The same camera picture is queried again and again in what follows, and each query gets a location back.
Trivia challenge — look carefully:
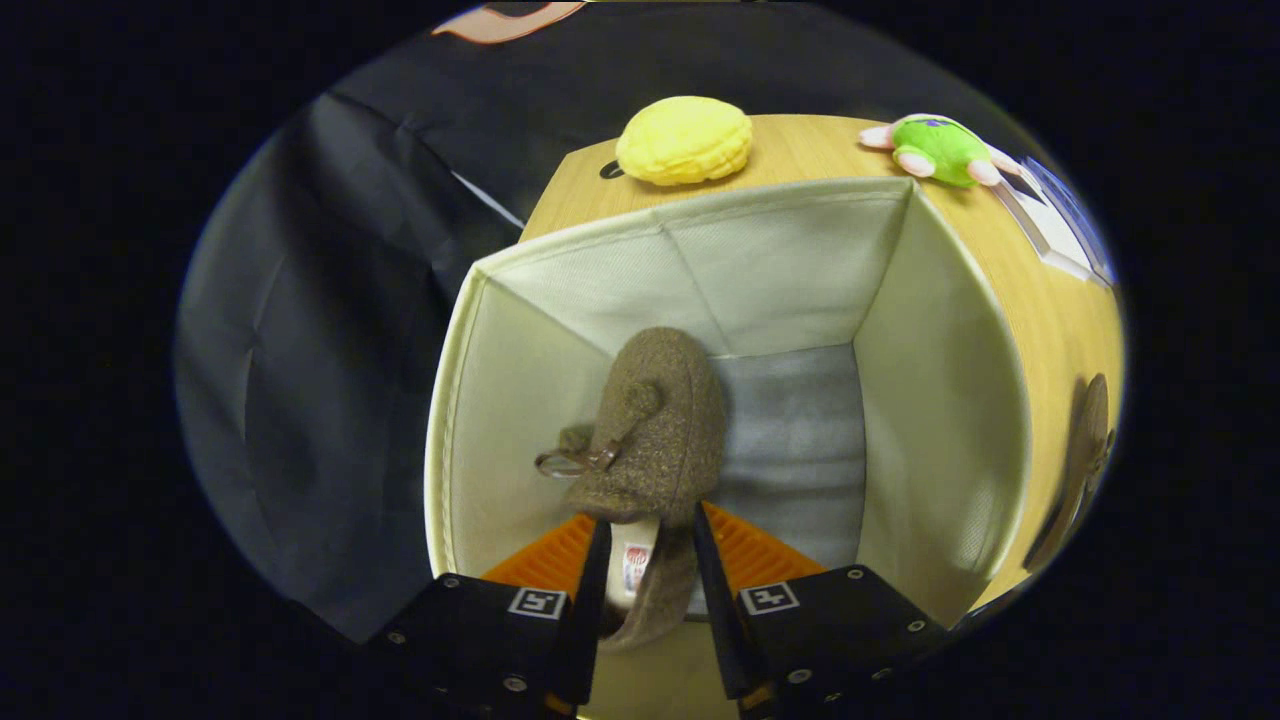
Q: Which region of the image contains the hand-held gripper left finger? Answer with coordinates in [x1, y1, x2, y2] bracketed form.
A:
[365, 515, 613, 720]

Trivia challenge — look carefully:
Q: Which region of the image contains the black backdrop cloth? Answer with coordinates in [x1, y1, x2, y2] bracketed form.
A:
[175, 0, 1061, 641]

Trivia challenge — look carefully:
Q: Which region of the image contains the green plush toy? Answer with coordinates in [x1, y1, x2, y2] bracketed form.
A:
[858, 113, 1023, 189]

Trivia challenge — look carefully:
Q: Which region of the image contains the beige fabric storage box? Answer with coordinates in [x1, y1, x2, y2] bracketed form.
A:
[425, 178, 1033, 720]

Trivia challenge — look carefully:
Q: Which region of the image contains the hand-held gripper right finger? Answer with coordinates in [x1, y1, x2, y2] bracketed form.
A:
[692, 500, 951, 719]

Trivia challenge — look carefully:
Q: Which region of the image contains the brown fuzzy shoe with bow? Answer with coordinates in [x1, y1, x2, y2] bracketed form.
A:
[535, 327, 729, 656]
[1022, 373, 1116, 573]

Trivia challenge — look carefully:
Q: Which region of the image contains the thick blue book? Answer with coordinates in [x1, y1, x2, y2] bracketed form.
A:
[1020, 155, 1113, 286]

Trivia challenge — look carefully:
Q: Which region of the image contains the yellow bumpy plush toy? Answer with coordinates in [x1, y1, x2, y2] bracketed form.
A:
[615, 96, 754, 187]

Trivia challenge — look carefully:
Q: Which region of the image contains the white book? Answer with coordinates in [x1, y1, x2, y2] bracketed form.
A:
[990, 170, 1096, 286]

